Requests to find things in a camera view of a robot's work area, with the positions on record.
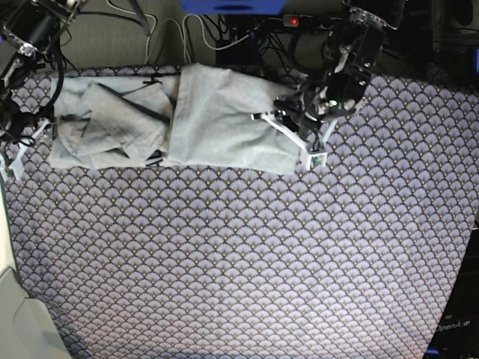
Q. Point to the fan-patterned tablecloth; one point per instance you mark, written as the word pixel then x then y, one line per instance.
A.
pixel 354 260

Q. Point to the blue box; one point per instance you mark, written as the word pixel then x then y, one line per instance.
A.
pixel 233 7

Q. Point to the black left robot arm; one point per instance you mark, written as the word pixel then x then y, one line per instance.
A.
pixel 353 47

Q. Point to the black power adapter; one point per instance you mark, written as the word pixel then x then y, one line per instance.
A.
pixel 242 54

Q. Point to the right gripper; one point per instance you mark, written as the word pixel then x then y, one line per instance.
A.
pixel 14 122

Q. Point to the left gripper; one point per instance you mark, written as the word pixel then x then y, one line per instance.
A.
pixel 309 109

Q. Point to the light grey T-shirt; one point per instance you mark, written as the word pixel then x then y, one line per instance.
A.
pixel 200 117

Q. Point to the white plastic bin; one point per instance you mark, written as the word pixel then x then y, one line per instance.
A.
pixel 27 329

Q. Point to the black power strip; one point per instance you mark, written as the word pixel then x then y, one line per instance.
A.
pixel 310 23

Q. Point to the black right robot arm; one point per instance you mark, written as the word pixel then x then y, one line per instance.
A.
pixel 34 29

